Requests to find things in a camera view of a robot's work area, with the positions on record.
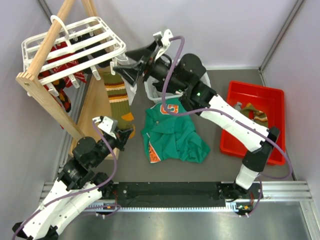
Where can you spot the grey sock with white stripes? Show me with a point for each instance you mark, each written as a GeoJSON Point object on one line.
{"type": "Point", "coordinates": [238, 106]}

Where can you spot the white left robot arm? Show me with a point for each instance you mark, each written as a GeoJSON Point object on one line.
{"type": "Point", "coordinates": [75, 188]}

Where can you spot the green jersey shirt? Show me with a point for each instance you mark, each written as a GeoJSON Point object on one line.
{"type": "Point", "coordinates": [167, 136]}

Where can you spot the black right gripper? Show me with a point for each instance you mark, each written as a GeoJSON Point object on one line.
{"type": "Point", "coordinates": [131, 73]}

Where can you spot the white plastic laundry basket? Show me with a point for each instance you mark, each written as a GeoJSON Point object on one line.
{"type": "Point", "coordinates": [152, 90]}

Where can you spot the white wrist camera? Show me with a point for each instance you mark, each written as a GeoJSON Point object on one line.
{"type": "Point", "coordinates": [106, 124]}
{"type": "Point", "coordinates": [162, 40]}

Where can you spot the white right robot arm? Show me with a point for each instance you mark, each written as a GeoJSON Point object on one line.
{"type": "Point", "coordinates": [184, 93]}

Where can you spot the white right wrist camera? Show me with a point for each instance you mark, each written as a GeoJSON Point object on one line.
{"type": "Point", "coordinates": [162, 40]}

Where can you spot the red plastic bin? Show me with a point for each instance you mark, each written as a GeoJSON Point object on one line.
{"type": "Point", "coordinates": [271, 101]}

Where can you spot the white clip drying hanger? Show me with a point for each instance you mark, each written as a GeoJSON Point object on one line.
{"type": "Point", "coordinates": [90, 38]}

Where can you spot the black yellow plaid sock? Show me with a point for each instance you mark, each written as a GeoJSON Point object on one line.
{"type": "Point", "coordinates": [64, 100]}

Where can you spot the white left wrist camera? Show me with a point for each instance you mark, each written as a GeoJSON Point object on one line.
{"type": "Point", "coordinates": [106, 124]}

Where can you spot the white sock black stripes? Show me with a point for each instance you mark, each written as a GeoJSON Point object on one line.
{"type": "Point", "coordinates": [130, 90]}

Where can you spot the wooden hanger stand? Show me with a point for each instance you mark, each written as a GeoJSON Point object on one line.
{"type": "Point", "coordinates": [96, 101]}

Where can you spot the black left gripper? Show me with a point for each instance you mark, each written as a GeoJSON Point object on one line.
{"type": "Point", "coordinates": [122, 136]}

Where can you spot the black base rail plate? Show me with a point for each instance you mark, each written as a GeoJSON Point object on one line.
{"type": "Point", "coordinates": [168, 194]}

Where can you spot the red patterned socks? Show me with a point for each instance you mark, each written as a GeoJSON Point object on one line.
{"type": "Point", "coordinates": [79, 76]}

